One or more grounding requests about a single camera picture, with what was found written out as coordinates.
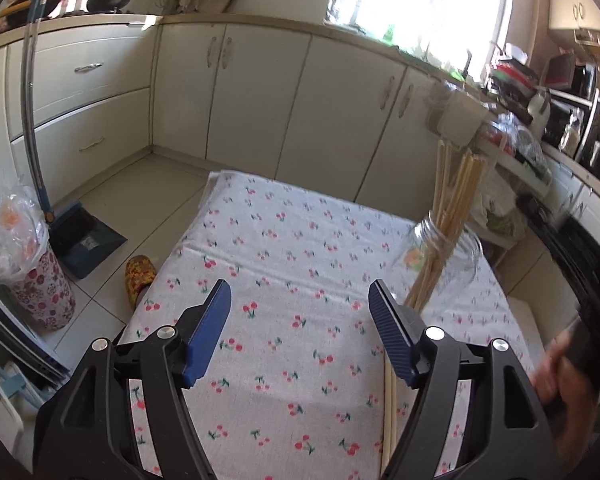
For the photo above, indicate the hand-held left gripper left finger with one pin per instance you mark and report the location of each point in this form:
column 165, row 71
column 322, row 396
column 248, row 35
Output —
column 210, row 330

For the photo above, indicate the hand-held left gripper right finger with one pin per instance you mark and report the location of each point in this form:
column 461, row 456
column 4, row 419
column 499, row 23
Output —
column 390, row 330

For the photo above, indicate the light wooden chopstick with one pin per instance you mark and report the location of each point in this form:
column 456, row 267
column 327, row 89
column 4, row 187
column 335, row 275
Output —
column 386, row 420
column 393, row 410

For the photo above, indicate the clear glass jar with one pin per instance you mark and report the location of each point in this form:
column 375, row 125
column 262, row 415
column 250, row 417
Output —
column 460, row 265

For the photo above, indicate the bundle of wooden chopsticks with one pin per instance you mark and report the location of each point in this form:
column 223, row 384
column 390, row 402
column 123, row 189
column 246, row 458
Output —
column 460, row 195

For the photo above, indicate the person's right hand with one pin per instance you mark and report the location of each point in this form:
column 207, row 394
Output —
column 555, row 380

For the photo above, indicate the patterned slipper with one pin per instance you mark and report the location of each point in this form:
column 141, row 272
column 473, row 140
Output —
column 140, row 280

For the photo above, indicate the cherry print tablecloth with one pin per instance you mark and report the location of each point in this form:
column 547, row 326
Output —
column 290, row 270

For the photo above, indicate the white storage rack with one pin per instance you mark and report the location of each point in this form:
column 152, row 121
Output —
column 505, row 200

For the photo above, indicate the dark blue dustpan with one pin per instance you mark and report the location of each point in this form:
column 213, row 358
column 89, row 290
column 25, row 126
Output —
column 87, row 245

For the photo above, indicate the black appliance shelf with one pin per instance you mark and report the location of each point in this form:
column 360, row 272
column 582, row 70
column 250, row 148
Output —
column 590, row 125

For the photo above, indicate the floral trash bin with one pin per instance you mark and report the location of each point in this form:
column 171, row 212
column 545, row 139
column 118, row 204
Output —
column 42, row 295

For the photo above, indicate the white jug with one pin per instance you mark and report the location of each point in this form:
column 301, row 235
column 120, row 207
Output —
column 539, row 110

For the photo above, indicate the dark flat panels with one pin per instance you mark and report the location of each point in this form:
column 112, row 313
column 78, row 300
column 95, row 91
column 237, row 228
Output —
column 20, row 340

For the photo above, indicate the light blue stool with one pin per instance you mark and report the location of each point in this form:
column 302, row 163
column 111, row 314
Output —
column 5, row 385

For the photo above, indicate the white hanging bin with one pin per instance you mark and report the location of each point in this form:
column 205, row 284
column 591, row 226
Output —
column 455, row 115

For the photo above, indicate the clear plastic trash bag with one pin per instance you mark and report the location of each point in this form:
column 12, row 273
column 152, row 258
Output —
column 15, row 230

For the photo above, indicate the red kitchen container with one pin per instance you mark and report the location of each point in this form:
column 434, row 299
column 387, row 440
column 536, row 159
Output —
column 512, row 80

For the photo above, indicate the deep cream drawer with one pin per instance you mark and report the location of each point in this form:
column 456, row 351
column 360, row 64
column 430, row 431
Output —
column 90, row 145

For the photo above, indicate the cream base cabinet row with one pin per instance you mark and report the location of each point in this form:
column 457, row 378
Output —
column 290, row 110

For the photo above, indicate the shallow cream drawer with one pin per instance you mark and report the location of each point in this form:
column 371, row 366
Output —
column 85, row 67

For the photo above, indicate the kitchen window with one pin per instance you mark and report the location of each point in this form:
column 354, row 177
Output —
column 420, row 5

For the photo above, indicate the dark frying pan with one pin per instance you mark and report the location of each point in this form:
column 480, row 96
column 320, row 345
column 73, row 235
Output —
column 30, row 5

